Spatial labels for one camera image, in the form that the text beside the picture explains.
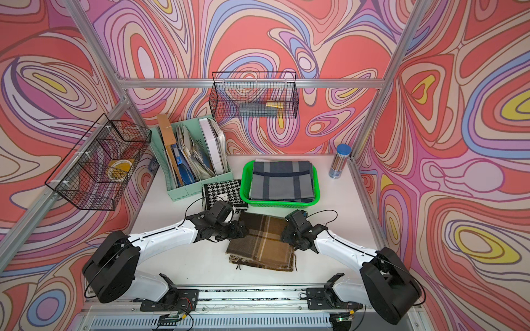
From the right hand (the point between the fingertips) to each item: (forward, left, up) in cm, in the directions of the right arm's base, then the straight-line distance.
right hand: (288, 243), depth 87 cm
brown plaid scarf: (-3, +11, +3) cm, 12 cm away
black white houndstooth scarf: (+25, +28, +5) cm, 38 cm away
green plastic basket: (+27, +19, +7) cm, 34 cm away
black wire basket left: (+17, +72, +30) cm, 80 cm away
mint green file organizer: (+27, +55, +6) cm, 62 cm away
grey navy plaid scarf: (+27, +1, +9) cm, 28 cm away
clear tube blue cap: (+36, -28, +18) cm, 49 cm away
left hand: (+3, +19, +5) cm, 19 cm away
